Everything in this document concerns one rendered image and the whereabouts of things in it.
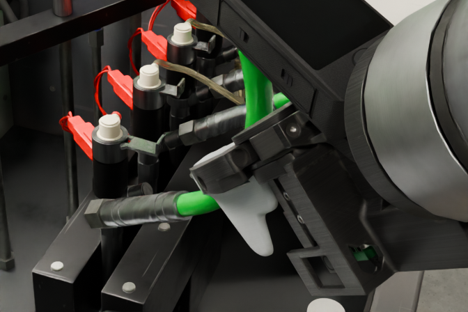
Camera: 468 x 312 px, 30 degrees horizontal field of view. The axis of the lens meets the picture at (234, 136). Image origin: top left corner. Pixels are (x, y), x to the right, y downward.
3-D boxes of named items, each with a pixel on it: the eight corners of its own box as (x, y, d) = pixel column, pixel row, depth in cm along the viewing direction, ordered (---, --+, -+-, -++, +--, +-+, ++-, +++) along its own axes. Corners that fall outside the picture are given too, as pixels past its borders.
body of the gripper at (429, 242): (299, 299, 40) (449, 299, 29) (203, 139, 40) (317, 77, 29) (416, 213, 43) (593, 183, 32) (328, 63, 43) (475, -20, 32)
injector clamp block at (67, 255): (143, 420, 78) (143, 302, 69) (42, 388, 80) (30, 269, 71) (251, 195, 105) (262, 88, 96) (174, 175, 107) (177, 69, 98)
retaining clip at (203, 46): (214, 47, 80) (216, 35, 79) (209, 55, 79) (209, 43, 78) (182, 39, 81) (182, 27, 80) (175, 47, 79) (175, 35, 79)
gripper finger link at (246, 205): (212, 276, 48) (290, 262, 40) (156, 184, 48) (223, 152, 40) (253, 246, 50) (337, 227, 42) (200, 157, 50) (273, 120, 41)
